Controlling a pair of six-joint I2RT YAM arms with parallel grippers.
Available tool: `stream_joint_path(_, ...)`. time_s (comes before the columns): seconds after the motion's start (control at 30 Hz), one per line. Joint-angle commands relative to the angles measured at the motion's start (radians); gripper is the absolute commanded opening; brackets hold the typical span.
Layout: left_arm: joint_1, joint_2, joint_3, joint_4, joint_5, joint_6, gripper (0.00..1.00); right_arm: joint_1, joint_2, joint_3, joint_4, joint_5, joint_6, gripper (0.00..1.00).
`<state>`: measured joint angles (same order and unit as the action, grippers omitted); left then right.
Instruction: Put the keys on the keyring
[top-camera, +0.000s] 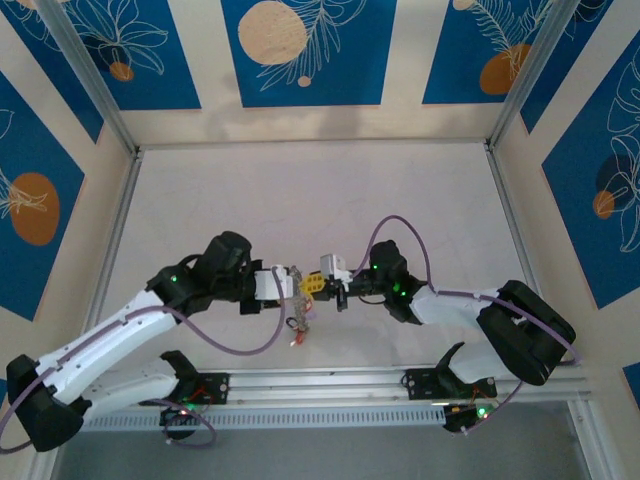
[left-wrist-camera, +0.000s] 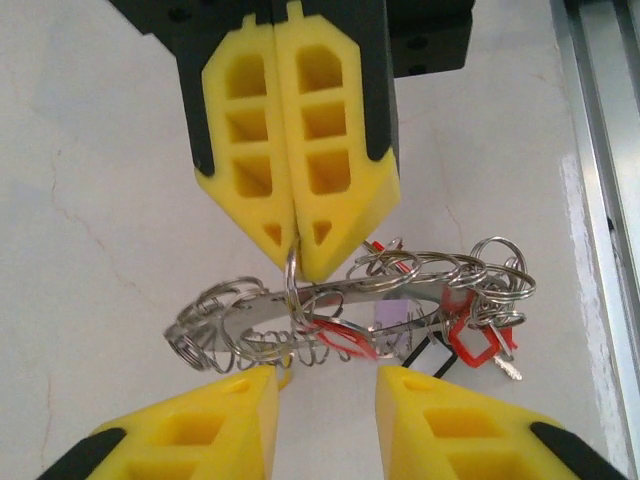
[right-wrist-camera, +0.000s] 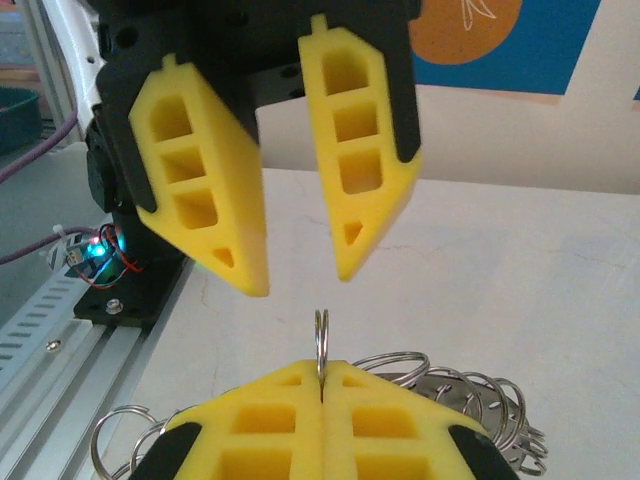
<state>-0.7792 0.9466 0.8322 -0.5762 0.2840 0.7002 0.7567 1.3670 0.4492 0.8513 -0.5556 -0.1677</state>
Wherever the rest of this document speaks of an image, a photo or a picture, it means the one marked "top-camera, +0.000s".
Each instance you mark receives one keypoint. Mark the keyring bunch with keys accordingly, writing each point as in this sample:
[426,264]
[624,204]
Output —
[300,320]

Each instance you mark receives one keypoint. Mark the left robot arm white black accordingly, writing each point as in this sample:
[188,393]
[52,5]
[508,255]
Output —
[100,345]

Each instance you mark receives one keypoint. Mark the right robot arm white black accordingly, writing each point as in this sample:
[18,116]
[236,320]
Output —
[520,335]

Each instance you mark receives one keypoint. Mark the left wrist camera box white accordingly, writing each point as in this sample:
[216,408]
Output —
[272,284]

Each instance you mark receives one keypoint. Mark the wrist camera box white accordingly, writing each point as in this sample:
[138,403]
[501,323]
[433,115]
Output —
[272,284]
[335,265]

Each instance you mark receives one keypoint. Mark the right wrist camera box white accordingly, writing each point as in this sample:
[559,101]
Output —
[335,265]

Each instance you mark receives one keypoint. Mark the aluminium mounting rail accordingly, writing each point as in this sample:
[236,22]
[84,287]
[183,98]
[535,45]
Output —
[320,382]

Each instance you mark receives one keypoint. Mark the aluminium table edge rail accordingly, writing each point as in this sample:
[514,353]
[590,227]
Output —
[510,210]
[117,240]

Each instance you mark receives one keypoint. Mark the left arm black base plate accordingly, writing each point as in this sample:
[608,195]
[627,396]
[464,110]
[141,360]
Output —
[215,387]

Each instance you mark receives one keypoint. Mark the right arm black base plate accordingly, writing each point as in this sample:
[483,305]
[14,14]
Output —
[420,384]

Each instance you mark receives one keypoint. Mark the aluminium frame post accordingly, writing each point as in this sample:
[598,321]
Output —
[530,80]
[90,80]

